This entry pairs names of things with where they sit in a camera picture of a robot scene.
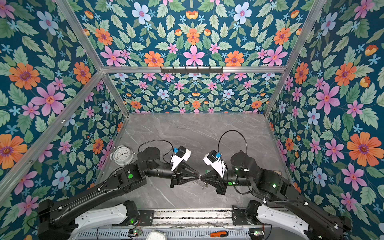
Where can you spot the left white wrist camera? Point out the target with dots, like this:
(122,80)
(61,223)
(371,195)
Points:
(180,154)

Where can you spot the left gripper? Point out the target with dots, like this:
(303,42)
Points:
(177,175)

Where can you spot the black hook rail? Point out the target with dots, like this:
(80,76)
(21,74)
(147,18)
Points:
(191,70)

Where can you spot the small circuit board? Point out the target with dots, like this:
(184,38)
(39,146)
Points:
(135,233)

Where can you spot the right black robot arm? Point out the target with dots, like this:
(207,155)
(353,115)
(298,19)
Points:
(278,202)

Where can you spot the orange handled screwdriver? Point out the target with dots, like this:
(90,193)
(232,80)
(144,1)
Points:
(219,234)

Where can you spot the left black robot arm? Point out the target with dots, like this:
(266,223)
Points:
(64,220)

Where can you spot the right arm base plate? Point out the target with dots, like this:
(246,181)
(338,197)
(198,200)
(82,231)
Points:
(239,218)

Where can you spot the white square clock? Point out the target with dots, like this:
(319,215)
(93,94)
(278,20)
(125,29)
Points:
(155,235)

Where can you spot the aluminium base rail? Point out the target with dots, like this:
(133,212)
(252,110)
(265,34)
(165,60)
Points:
(192,216)

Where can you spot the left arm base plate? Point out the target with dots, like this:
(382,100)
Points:
(144,219)

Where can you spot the white round alarm clock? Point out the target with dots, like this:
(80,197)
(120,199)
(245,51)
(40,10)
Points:
(122,156)

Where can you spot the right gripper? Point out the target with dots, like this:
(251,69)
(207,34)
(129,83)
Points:
(218,182)

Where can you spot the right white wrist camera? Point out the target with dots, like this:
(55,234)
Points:
(214,159)

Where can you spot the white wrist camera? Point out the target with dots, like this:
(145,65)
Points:
(214,159)
(180,154)

